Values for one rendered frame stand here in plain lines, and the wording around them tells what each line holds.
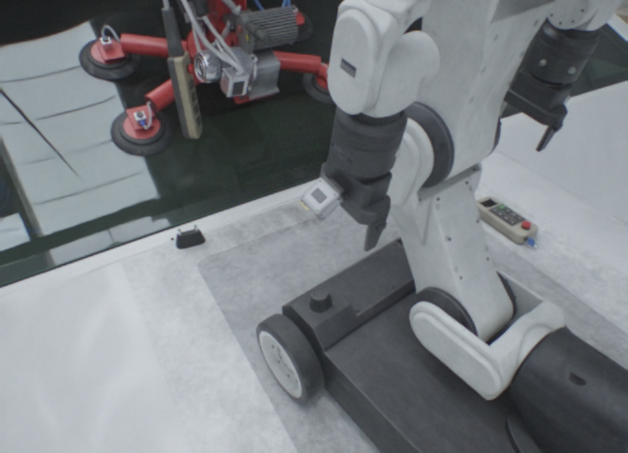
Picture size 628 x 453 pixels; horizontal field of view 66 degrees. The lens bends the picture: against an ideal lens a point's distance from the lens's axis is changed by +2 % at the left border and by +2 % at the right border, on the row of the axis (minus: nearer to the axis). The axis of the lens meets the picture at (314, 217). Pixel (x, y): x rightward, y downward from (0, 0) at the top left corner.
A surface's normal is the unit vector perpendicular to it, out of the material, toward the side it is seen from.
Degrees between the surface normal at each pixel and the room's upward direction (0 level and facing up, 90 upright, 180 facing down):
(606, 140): 56
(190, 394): 0
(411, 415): 0
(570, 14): 90
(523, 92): 90
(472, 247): 60
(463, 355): 90
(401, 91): 102
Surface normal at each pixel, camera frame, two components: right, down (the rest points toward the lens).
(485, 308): 0.43, -0.20
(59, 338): -0.26, -0.66
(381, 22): -0.22, -0.02
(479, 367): -0.79, 0.40
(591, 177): 0.46, 0.01
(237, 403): -0.02, -0.78
